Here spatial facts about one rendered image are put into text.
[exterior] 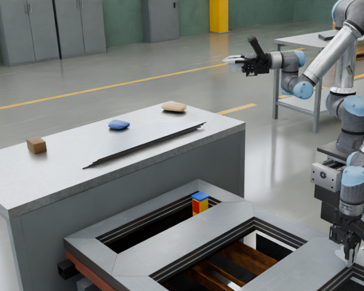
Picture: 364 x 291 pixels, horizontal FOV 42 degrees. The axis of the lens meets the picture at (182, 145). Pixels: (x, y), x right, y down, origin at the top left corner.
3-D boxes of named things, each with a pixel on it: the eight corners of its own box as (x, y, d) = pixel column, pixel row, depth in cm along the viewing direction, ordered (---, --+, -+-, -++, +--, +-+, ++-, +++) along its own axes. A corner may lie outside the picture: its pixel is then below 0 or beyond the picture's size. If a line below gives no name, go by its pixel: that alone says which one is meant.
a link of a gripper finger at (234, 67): (223, 74, 205) (244, 72, 206) (223, 60, 202) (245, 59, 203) (222, 71, 207) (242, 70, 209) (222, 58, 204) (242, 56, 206)
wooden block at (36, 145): (47, 151, 223) (45, 141, 221) (34, 154, 220) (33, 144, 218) (39, 145, 230) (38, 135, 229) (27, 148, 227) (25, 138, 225)
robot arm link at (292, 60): (305, 70, 209) (307, 51, 206) (281, 72, 207) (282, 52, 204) (298, 66, 216) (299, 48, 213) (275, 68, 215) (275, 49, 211)
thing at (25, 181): (9, 219, 173) (7, 209, 172) (-46, 171, 215) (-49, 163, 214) (245, 129, 253) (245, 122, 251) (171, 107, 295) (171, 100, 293)
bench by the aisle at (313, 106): (315, 134, 524) (322, 44, 488) (271, 118, 579) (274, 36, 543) (412, 103, 614) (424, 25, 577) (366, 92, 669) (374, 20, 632)
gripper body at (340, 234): (340, 232, 168) (342, 202, 164) (363, 242, 162) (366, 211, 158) (328, 241, 164) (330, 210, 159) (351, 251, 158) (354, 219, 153)
